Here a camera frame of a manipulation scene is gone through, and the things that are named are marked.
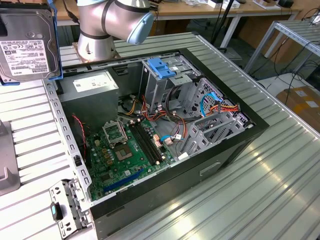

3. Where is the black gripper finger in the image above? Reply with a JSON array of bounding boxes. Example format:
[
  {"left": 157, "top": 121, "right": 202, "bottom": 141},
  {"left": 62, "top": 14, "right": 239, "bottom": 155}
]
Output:
[{"left": 0, "top": 16, "right": 7, "bottom": 38}]

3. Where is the hard disk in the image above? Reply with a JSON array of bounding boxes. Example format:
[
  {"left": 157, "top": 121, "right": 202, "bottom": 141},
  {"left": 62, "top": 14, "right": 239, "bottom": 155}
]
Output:
[{"left": 0, "top": 0, "right": 63, "bottom": 86}]

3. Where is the grey metal disk bay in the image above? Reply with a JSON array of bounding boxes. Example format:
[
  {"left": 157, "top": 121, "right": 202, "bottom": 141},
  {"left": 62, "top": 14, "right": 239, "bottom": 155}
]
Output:
[{"left": 178, "top": 77, "right": 255, "bottom": 161}]

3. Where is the grey power supply unit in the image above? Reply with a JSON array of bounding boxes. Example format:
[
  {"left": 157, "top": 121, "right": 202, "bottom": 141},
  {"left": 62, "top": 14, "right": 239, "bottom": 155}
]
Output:
[{"left": 56, "top": 69, "right": 120, "bottom": 131}]

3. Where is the grey parts rack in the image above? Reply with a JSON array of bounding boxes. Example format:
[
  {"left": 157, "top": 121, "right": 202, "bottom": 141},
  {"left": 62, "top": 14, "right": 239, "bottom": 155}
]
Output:
[{"left": 0, "top": 119, "right": 21, "bottom": 197}]

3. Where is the metal socket cover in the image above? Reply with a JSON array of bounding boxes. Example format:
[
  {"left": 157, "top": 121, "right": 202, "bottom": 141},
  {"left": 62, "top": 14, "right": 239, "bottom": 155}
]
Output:
[{"left": 101, "top": 120, "right": 128, "bottom": 148}]

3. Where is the blue drive cage latch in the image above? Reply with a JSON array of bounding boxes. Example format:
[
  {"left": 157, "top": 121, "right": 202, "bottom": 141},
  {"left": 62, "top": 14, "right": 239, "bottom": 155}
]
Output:
[{"left": 147, "top": 57, "right": 177, "bottom": 79}]

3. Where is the grey optical drive cage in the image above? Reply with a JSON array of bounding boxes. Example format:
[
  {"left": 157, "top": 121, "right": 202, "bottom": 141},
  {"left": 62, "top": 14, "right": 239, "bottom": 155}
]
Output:
[{"left": 138, "top": 55, "right": 201, "bottom": 113}]

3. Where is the CPU socket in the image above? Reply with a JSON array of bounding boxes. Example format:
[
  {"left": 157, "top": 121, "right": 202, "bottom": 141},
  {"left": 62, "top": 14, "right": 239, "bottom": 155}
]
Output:
[{"left": 112, "top": 144, "right": 134, "bottom": 163}]

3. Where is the hinged metal slot retainer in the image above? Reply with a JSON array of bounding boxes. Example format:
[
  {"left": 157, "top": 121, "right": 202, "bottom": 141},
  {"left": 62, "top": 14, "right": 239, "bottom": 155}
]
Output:
[{"left": 48, "top": 178, "right": 94, "bottom": 239}]

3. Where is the black RAM slot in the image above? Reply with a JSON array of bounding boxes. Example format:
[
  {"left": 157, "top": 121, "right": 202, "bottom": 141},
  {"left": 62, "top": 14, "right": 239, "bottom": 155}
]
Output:
[
  {"left": 129, "top": 119, "right": 161, "bottom": 166},
  {"left": 136, "top": 118, "right": 166, "bottom": 161}
]

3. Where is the green motherboard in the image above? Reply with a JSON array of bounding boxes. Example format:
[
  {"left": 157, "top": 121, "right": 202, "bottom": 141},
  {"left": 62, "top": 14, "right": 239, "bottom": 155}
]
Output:
[{"left": 84, "top": 119, "right": 181, "bottom": 202}]

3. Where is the blue expansion slot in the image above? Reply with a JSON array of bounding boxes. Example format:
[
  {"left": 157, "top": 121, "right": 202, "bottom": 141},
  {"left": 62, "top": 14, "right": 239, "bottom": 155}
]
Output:
[{"left": 102, "top": 168, "right": 145, "bottom": 193}]

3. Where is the wooden top desk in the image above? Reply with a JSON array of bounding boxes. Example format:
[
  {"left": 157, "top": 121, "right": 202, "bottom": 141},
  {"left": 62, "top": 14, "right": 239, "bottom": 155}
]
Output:
[{"left": 56, "top": 0, "right": 304, "bottom": 50}]

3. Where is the black open PC case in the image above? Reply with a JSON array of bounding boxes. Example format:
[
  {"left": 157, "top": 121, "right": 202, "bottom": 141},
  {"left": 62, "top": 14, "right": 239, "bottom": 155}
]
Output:
[{"left": 39, "top": 47, "right": 270, "bottom": 240}]

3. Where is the metal slat side table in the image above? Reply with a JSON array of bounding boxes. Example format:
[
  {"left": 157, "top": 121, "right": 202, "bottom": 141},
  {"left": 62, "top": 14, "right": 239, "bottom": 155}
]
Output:
[{"left": 243, "top": 19, "right": 320, "bottom": 74}]

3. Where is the brown cardboard box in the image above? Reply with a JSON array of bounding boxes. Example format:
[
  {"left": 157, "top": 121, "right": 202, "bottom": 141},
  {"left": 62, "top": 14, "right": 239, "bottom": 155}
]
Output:
[{"left": 275, "top": 85, "right": 320, "bottom": 127}]

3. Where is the red black twisted wire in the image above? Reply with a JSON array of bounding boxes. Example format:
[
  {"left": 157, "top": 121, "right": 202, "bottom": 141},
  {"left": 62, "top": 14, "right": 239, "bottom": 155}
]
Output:
[{"left": 71, "top": 113, "right": 88, "bottom": 161}]

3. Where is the yellow black wire bundle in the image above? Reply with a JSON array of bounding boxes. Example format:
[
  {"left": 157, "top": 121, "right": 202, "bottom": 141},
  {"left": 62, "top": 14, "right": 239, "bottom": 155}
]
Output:
[{"left": 124, "top": 95, "right": 139, "bottom": 116}]

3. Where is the red orange wire bundle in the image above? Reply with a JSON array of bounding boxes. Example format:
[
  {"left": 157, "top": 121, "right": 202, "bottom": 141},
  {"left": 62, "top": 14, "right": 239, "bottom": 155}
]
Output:
[{"left": 139, "top": 94, "right": 188, "bottom": 141}]

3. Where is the black sleeved cable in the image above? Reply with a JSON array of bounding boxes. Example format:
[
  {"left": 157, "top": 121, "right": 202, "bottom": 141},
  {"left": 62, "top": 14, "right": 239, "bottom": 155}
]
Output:
[{"left": 164, "top": 84, "right": 186, "bottom": 121}]

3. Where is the light blue data wire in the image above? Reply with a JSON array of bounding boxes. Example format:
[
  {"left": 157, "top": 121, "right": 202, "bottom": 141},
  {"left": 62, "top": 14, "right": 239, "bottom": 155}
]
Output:
[{"left": 159, "top": 134, "right": 174, "bottom": 145}]

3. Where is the orange red power wire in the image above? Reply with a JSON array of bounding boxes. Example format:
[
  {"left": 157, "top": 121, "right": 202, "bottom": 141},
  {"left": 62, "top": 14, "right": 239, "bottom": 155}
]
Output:
[{"left": 209, "top": 102, "right": 241, "bottom": 114}]

